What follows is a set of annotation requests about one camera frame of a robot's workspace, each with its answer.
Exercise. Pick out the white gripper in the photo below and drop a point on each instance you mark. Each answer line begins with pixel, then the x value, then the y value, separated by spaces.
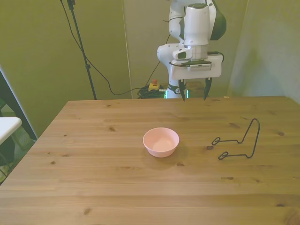
pixel 194 74

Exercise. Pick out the pink plastic bowl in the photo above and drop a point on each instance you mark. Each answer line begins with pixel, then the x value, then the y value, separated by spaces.
pixel 161 143

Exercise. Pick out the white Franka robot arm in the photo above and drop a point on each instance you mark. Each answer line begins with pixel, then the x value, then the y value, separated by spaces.
pixel 197 23

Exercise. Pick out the yellow emergency stop button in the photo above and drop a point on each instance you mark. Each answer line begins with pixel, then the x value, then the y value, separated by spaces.
pixel 154 86

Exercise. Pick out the black tripod stand pole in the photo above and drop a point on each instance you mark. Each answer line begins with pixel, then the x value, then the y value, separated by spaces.
pixel 80 44

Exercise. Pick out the dark slanted panel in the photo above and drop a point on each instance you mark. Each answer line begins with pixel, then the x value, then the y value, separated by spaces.
pixel 16 103

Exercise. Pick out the white side table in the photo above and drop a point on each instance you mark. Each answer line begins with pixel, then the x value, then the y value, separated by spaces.
pixel 8 125

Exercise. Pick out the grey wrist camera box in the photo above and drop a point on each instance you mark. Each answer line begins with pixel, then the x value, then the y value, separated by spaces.
pixel 199 67

